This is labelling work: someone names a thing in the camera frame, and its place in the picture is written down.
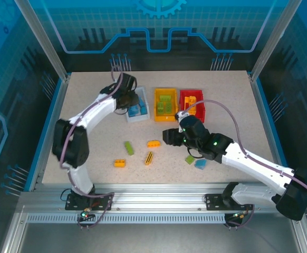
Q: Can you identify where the red plastic bin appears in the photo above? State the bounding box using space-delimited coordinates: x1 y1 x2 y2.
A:
179 89 206 123

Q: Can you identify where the light blue lego piece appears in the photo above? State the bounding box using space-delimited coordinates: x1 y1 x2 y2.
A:
194 158 208 170

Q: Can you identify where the blue gear printed back panel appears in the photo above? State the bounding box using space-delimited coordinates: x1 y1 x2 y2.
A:
37 0 278 72

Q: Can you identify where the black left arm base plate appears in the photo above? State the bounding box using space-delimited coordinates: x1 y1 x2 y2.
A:
64 193 112 211

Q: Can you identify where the slotted aluminium cable duct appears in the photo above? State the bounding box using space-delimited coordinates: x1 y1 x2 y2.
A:
26 213 227 225

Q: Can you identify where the aluminium front rail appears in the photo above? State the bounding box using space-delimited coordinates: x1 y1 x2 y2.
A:
18 182 302 215

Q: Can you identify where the white plastic bin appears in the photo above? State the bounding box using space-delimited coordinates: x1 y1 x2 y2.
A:
126 86 151 123

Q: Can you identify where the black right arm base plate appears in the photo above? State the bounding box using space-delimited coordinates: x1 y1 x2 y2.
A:
204 193 254 212

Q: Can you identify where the yellow black striped lego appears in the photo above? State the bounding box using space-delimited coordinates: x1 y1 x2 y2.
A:
144 151 155 166

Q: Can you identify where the aluminium frame post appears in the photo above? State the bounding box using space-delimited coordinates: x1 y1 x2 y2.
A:
249 0 303 83
14 0 71 82

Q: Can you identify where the yellow lego window frame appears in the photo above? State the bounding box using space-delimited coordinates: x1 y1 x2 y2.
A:
184 96 198 116

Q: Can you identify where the yellow plastic bin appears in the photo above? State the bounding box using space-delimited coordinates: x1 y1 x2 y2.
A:
153 87 179 123

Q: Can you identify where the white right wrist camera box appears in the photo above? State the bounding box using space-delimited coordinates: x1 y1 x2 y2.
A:
175 110 190 133

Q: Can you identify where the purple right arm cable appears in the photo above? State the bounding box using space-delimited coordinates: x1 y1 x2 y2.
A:
185 100 307 231

